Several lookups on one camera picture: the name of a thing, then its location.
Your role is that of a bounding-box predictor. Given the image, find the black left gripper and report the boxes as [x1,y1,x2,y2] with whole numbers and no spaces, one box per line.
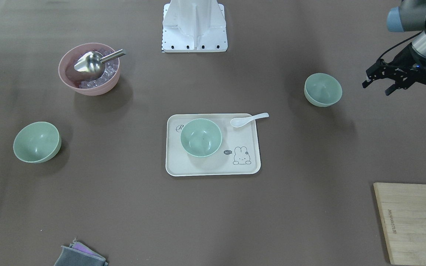
[362,44,426,96]

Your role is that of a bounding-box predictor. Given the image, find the green bowl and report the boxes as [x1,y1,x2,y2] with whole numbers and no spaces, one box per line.
[13,122,61,163]
[180,118,223,158]

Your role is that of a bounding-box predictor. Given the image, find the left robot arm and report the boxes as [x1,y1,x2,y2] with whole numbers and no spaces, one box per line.
[362,0,426,96]

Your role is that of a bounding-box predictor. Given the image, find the pink bowl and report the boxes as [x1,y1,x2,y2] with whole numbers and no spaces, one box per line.
[58,42,121,96]

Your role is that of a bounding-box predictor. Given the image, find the metal ice scoop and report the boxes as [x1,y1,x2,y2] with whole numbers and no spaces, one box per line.
[73,49,126,81]

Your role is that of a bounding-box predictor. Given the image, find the clear ice cubes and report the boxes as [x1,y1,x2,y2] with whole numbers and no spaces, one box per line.
[73,50,117,89]

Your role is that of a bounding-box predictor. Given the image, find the bamboo cutting board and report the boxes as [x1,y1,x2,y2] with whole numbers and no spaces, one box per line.
[373,183,426,266]

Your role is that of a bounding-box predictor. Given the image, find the purple folded cloth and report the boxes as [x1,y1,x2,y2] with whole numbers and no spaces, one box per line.
[69,240,109,266]

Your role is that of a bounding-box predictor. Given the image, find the white ceramic spoon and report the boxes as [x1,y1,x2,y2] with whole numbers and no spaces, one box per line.
[230,112,269,128]

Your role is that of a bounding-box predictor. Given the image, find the grey folded cloth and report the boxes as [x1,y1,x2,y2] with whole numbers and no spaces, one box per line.
[54,246,108,266]

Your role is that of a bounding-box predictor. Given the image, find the cream bunny print tray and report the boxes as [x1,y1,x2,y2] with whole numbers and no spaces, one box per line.
[165,113,261,177]

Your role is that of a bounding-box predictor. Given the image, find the green bowl on tray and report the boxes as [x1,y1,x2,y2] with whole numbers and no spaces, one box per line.
[180,118,223,158]

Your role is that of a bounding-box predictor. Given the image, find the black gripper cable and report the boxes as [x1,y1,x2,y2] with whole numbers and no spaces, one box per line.
[375,31,426,74]

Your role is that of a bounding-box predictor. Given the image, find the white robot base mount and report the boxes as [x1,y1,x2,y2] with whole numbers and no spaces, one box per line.
[161,0,228,53]

